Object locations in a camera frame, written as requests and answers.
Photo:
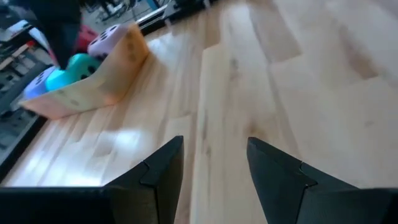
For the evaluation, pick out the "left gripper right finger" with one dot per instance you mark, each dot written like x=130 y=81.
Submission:
x=276 y=177

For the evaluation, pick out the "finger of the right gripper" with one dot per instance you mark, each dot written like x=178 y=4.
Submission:
x=63 y=46

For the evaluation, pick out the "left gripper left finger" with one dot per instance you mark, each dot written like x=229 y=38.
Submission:
x=164 y=174

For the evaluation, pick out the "large teal foam die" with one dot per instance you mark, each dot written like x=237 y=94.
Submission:
x=77 y=67

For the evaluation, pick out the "large red foam die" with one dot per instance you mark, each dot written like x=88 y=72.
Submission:
x=87 y=37

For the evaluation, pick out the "large pink foam die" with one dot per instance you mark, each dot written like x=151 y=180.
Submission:
x=107 y=40

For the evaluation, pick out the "large purple foam die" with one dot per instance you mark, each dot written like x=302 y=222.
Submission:
x=37 y=85

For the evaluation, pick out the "orange translucent plastic bin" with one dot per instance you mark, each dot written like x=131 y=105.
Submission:
x=93 y=90

